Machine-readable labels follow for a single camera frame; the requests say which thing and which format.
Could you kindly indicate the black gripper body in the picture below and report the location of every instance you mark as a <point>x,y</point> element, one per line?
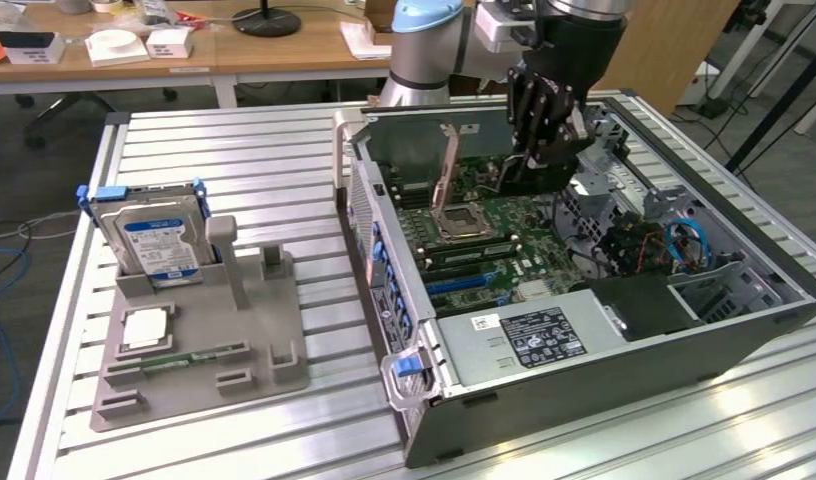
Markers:
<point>575,50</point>

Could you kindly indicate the black green graphics card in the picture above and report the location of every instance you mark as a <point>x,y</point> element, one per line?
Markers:
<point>535,182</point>

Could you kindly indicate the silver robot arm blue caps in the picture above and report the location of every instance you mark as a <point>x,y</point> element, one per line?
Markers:
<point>421,65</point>

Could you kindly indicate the white case label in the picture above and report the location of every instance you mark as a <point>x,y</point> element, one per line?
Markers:
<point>469,129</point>

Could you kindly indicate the wooden cabinet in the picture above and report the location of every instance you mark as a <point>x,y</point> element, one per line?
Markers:
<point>682,50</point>

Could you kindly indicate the perforated metal disk bay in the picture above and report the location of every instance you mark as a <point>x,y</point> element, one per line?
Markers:
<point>602,205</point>

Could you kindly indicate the white box red button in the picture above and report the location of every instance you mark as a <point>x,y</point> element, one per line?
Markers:
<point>691,92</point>

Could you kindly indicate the green motherboard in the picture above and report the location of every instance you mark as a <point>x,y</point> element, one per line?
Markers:
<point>535,235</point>

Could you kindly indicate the black power adapter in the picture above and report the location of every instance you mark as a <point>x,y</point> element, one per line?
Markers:
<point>715,107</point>

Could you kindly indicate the silver CPU socket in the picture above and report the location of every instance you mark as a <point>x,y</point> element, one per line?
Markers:
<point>461,222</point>

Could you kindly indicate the white pink paper stack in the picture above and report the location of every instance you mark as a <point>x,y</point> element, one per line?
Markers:
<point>364,45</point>

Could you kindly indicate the brown cardboard box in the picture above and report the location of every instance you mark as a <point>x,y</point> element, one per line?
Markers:
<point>379,12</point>

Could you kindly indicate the dark labelled RAM stick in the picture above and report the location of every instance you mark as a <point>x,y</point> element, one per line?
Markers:
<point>468,255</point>

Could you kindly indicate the black stand pole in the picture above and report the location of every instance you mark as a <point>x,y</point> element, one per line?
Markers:
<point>782,102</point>

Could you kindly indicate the silver finned chipset heatsink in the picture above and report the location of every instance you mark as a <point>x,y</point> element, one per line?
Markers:
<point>534,291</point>

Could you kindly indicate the long black expansion slot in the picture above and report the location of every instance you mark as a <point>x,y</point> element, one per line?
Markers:
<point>451,273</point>

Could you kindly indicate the blue card clip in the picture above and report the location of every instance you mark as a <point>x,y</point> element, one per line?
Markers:
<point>400,320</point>
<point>395,300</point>
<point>376,235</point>
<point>388,281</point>

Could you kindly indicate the blue expansion slot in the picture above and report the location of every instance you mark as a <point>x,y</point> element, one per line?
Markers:
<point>464,284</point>

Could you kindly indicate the black plastic cover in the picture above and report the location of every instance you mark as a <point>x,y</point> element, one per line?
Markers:
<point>642,305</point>

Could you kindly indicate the black round lamp base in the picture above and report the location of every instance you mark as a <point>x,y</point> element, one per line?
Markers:
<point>268,25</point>

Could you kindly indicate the open grey disk bay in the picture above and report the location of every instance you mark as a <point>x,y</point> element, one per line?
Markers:
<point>735,290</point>

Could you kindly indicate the grey power supply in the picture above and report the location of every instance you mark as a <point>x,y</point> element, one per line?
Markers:
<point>475,360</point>

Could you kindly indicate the blue case release latch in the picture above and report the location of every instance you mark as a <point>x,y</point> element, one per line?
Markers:
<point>408,369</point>

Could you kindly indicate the small white labelled box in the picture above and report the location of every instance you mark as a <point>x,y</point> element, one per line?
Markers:
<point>169,44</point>

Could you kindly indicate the dark grey open PC case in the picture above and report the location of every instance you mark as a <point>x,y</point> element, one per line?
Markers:
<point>582,400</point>

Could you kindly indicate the dark table corner cap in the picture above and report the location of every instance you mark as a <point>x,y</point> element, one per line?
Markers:
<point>117,119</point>

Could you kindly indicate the hard disk blue caddy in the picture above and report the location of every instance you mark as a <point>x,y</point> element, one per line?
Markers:
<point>157,245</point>

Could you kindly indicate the white round-topped box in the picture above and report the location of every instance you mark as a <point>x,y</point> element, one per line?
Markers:
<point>117,47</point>

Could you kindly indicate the grey mug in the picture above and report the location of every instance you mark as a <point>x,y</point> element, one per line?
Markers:
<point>73,6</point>

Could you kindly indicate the black office chair base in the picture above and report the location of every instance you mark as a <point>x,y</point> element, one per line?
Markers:
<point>48,115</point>

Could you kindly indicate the green RAM stick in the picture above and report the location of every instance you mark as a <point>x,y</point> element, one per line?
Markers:
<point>181,361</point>

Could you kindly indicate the silver CPU chip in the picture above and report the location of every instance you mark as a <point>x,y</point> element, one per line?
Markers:
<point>143,330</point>

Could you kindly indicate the white box black lid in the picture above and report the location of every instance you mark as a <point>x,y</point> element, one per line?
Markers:
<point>30,47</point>

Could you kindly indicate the grey parts rack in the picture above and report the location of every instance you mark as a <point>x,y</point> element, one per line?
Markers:
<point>201,400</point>

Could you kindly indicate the clear plastic bag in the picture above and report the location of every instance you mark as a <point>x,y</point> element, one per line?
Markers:
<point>1,22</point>

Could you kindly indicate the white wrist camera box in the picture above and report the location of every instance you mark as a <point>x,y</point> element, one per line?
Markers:
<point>501,30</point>

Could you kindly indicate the white table frame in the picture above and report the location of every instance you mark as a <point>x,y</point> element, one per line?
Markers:
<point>738,55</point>

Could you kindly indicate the wooden desk white frame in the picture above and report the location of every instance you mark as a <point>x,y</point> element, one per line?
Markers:
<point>81,70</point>

